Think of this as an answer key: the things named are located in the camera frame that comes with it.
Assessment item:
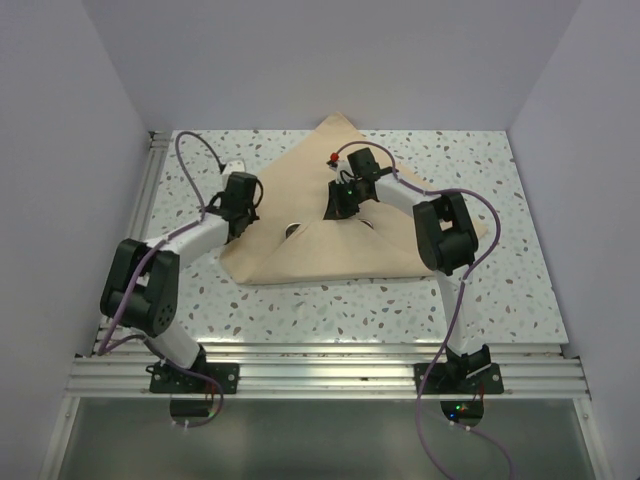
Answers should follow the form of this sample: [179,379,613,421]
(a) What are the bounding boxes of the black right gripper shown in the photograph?
[325,180,369,225]

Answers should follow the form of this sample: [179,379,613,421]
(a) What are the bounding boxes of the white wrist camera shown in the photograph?
[327,152,352,177]
[222,159,246,175]

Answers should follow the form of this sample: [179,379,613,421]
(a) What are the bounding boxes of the beige cloth mat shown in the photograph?
[218,111,490,286]

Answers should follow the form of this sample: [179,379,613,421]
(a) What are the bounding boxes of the steel instrument tray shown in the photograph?
[285,223,301,238]

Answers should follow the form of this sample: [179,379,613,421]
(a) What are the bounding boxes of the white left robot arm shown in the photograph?
[99,171,263,393]

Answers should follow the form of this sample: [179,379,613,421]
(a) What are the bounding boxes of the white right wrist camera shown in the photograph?
[327,152,352,177]

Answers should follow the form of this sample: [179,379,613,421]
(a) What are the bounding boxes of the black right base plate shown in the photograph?
[413,363,505,395]

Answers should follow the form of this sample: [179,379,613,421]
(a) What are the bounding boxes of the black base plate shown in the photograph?
[413,363,505,395]
[145,362,240,395]

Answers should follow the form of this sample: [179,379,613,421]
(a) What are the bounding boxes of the aluminium rail frame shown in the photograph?
[64,130,591,401]

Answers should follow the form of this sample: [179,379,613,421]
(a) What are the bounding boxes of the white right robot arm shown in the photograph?
[324,141,501,393]

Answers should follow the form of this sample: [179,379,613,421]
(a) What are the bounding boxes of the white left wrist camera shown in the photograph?
[222,159,246,175]

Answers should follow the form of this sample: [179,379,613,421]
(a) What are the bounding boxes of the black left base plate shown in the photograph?
[145,362,240,395]

